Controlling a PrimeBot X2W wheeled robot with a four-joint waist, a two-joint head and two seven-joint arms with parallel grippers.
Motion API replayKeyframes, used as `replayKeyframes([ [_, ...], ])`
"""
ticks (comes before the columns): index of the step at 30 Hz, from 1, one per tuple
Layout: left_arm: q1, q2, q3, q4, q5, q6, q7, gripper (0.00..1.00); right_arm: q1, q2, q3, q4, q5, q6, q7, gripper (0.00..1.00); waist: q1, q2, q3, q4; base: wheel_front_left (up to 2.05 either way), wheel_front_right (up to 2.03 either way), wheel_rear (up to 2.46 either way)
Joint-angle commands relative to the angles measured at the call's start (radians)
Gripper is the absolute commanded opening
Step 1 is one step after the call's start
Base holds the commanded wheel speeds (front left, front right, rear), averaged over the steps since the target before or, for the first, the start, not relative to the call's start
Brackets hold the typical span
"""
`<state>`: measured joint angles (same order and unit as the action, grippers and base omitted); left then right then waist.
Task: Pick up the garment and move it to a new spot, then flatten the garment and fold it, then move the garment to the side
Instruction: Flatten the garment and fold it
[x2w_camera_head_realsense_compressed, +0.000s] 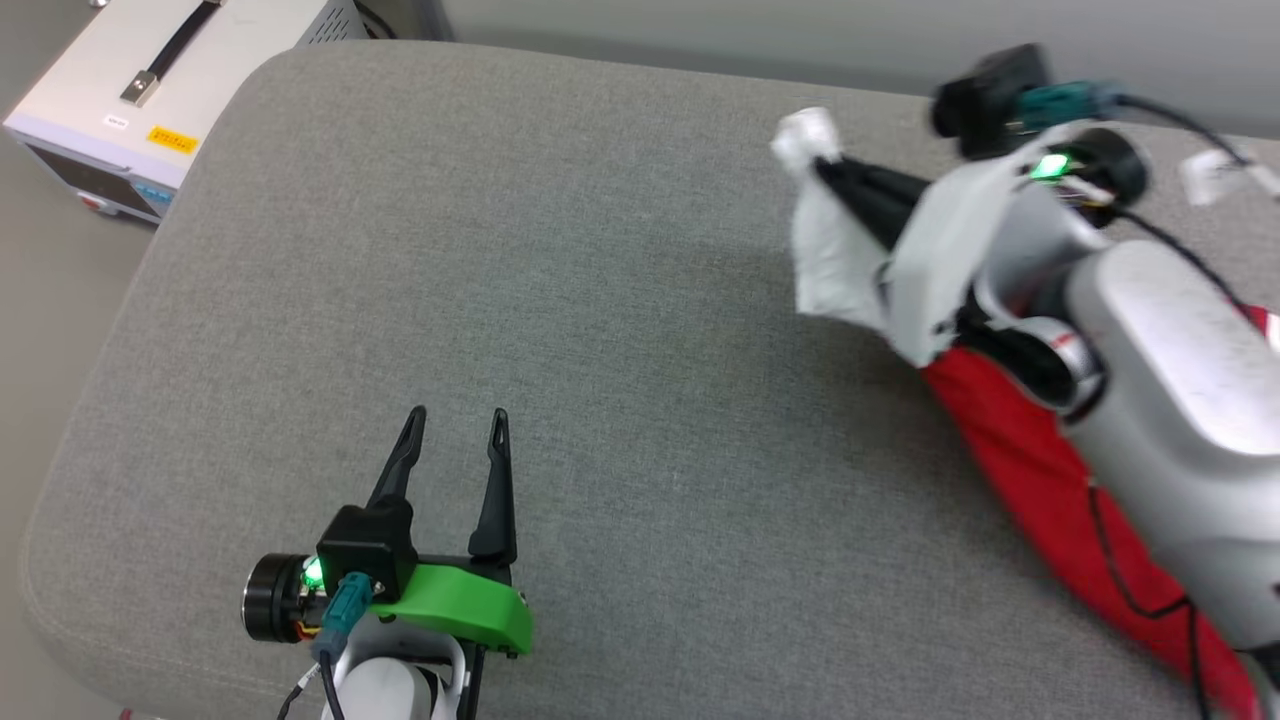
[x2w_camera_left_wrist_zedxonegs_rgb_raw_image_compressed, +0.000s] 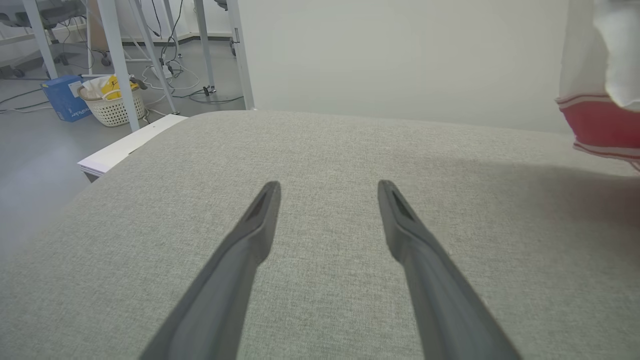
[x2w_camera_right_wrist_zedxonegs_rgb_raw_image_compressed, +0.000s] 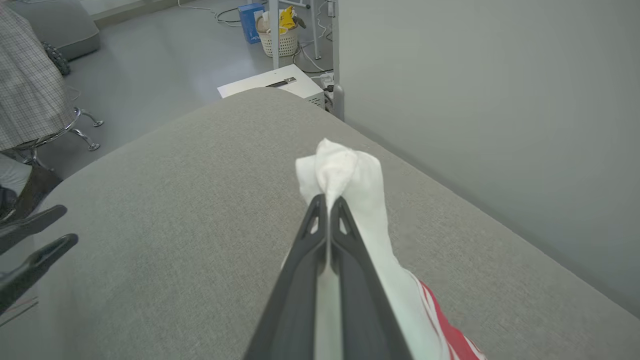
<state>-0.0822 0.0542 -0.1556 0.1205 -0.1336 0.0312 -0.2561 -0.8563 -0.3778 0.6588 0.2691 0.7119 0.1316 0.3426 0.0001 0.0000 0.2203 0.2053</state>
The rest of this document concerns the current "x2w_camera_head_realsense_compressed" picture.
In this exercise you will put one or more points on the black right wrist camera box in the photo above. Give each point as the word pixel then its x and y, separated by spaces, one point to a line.
pixel 990 95

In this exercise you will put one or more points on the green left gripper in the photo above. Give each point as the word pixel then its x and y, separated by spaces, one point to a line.
pixel 460 605

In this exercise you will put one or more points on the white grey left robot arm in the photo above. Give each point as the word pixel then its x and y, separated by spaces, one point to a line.
pixel 385 685

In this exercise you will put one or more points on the white partition panel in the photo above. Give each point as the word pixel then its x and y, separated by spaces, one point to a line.
pixel 750 18

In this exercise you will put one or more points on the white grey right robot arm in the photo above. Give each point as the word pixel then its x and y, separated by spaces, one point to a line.
pixel 1180 380

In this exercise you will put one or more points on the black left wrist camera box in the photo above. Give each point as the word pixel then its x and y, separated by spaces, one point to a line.
pixel 365 545

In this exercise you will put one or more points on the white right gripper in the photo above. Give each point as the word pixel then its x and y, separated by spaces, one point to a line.
pixel 950 260

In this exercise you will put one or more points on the red and white basketball jersey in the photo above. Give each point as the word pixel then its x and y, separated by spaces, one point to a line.
pixel 1040 500

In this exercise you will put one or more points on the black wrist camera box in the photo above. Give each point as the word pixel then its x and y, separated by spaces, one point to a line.
pixel 365 545
pixel 990 95

